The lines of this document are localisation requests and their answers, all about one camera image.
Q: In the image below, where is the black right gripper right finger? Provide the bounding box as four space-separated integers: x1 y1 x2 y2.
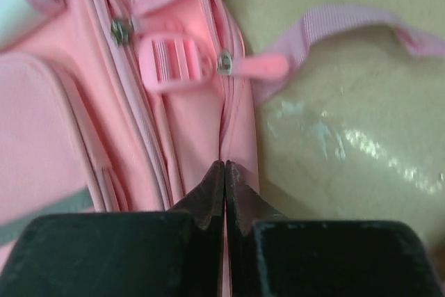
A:
225 161 444 296

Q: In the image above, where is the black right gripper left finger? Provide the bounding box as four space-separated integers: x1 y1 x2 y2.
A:
1 161 225 296

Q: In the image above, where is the pink student backpack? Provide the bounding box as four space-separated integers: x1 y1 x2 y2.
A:
1 0 444 296

